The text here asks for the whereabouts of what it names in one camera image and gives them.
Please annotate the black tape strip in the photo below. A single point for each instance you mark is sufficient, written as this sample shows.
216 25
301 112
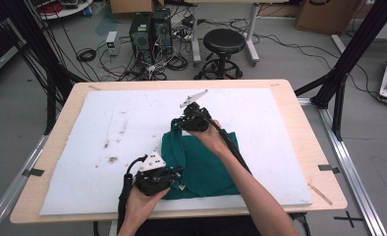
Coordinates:
329 168
33 172

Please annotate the round white table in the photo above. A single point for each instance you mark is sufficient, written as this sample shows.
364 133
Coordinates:
67 11

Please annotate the person's right hand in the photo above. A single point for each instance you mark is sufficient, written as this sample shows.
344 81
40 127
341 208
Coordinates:
211 137

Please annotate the black round stool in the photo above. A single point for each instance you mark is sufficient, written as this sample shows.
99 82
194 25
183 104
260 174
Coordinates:
224 41

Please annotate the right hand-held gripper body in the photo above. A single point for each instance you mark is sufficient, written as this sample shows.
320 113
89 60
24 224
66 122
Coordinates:
194 119

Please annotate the large cardboard box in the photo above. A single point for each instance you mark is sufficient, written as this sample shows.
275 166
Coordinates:
325 16

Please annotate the white table leg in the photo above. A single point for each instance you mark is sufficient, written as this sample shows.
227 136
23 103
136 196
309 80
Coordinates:
113 228

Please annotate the thin wooden stick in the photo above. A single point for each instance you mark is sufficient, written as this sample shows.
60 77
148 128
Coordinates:
320 194

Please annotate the black computer tower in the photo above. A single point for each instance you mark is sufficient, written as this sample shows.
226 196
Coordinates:
140 36
162 29

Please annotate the teal floor sheet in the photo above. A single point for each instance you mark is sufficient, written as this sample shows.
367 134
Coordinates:
105 26

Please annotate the black tape cross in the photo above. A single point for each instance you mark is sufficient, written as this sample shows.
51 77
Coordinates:
348 218

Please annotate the person's dark clothing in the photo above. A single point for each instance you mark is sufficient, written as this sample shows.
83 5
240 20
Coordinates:
198 227

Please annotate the dark equipment rack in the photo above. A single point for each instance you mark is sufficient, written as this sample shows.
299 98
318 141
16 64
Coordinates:
0 49

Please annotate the small cardboard box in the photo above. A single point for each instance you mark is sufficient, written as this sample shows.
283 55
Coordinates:
132 6

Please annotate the black metal frame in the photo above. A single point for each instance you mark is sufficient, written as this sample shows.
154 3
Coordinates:
51 105
355 49

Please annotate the white foam mat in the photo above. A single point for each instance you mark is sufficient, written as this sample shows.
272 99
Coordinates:
83 131

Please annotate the person's left hand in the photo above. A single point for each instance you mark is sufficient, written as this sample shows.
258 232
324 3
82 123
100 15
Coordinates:
142 206

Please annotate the white desk frame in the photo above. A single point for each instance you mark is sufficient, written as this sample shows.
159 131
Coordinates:
251 32

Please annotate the aluminium floor rail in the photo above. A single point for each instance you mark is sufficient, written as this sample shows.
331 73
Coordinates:
352 170
5 203

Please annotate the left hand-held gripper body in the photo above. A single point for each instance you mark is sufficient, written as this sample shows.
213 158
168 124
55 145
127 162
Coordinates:
152 180

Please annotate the green long-sleeve shirt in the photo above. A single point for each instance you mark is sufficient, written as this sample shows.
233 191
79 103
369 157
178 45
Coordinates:
198 173

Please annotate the small white box green light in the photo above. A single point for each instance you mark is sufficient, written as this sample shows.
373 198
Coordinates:
111 41

